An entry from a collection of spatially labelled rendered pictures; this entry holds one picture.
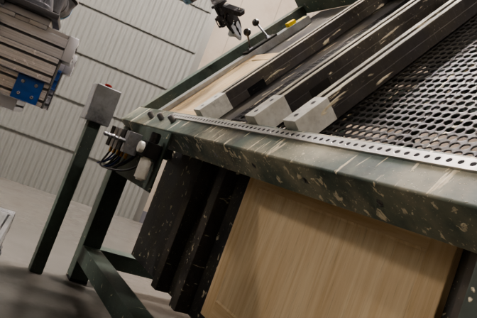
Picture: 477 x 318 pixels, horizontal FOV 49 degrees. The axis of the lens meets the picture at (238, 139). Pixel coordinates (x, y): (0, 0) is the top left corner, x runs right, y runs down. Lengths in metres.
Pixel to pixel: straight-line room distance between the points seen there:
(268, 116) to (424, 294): 0.72
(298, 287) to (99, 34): 4.21
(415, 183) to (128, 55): 4.60
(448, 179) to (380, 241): 0.42
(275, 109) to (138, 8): 3.94
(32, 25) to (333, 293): 1.30
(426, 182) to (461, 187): 0.07
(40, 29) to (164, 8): 3.63
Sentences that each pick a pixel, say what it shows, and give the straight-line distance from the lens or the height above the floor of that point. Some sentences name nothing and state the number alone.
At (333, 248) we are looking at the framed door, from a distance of 1.46.
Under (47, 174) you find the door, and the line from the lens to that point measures 5.36.
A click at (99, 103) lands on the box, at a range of 2.58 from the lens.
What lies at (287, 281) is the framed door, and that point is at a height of 0.51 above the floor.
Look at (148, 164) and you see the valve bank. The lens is 2.03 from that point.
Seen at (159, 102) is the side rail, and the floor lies 0.96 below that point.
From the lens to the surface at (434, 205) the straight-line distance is 0.95.
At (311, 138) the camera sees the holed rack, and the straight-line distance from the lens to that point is 1.32.
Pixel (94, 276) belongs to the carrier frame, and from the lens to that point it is 2.40.
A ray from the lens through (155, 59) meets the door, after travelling 5.42.
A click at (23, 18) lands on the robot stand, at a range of 1.98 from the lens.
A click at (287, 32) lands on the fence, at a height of 1.53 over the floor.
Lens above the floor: 0.72
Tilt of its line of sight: 4 degrees up
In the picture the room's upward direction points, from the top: 21 degrees clockwise
